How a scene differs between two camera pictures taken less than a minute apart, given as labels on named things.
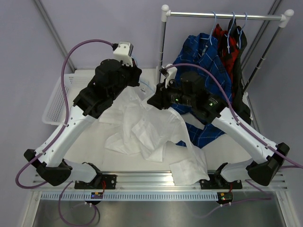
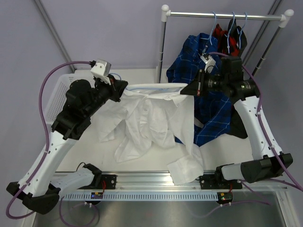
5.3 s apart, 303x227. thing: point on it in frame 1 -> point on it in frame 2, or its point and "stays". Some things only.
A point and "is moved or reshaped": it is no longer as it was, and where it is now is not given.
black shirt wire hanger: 240,32 stays
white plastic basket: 56,109 stays
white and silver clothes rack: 284,19 stays
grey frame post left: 54,32 stays
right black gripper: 160,99 -> 198,86
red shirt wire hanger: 227,36 stays
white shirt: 141,128 is moved or reshaped
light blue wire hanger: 149,88 -> 142,89
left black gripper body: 128,74 -> 102,88
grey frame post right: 260,35 stays
